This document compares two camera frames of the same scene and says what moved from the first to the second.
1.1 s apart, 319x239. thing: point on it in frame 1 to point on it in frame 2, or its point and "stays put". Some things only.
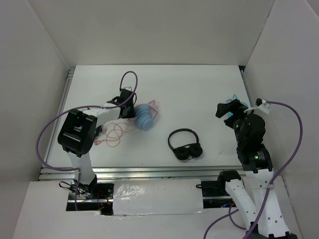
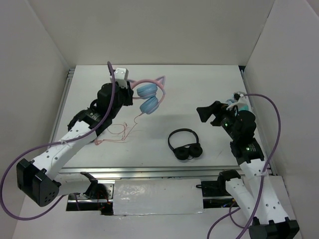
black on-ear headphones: (188, 151) stays put
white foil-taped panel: (158, 196) stays put
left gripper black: (131, 114) to (129, 93)
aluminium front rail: (168, 173) stays put
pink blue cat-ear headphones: (145, 114) to (152, 92)
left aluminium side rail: (71, 73) stays put
